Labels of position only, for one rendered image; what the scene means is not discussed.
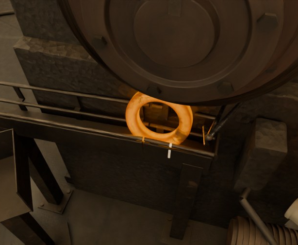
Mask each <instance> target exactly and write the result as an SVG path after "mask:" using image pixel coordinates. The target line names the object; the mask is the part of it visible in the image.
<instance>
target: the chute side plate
mask: <svg viewBox="0 0 298 245"><path fill-rule="evenodd" d="M0 127H1V128H6V129H12V128H13V129H14V130H15V132H16V134H17V135H19V136H24V137H29V138H34V139H39V140H46V141H51V142H56V143H61V144H66V145H71V146H76V147H81V148H86V149H91V150H96V151H101V152H107V153H111V154H116V155H121V156H127V157H132V158H138V159H143V160H147V161H152V162H156V163H160V164H164V165H168V166H172V167H176V168H182V164H183V163H184V164H188V165H192V166H197V167H201V168H203V171H202V174H205V175H207V174H208V171H209V168H210V165H211V162H212V157H207V156H202V155H198V154H194V153H190V152H186V151H182V150H177V149H173V148H168V147H164V146H159V145H155V144H150V143H147V142H144V143H142V141H137V140H129V139H124V138H119V137H113V136H108V135H102V134H97V133H91V132H86V131H81V130H75V129H70V128H63V127H58V126H53V125H48V124H42V123H37V122H30V121H24V120H19V119H13V118H7V117H2V116H0ZM168 150H171V152H170V158H168Z"/></svg>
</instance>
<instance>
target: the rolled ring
mask: <svg viewBox="0 0 298 245"><path fill-rule="evenodd" d="M149 102H161V103H164V104H167V105H168V106H170V107H171V108H173V109H174V110H175V112H176V113H177V115H178V117H179V126H178V127H177V128H176V129H175V130H174V131H172V132H170V133H166V134H160V133H155V132H153V131H151V130H149V129H148V128H146V127H145V126H144V124H143V123H142V121H141V119H140V116H139V111H140V107H141V106H143V105H144V104H146V103H149ZM192 122H193V114H192V110H191V107H190V106H188V105H179V104H174V103H169V102H165V101H162V100H159V99H155V98H153V97H150V96H148V95H145V94H143V93H141V92H139V91H138V92H137V93H136V94H135V95H134V96H133V97H132V99H131V100H130V102H129V103H128V105H127V108H126V123H127V126H128V128H129V130H130V131H131V133H132V134H133V135H136V136H141V137H146V138H151V139H155V140H161V141H165V142H170V143H174V144H180V143H182V142H183V141H184V140H185V139H186V138H187V137H188V135H189V133H190V130H191V127H192ZM143 141H144V140H143Z"/></svg>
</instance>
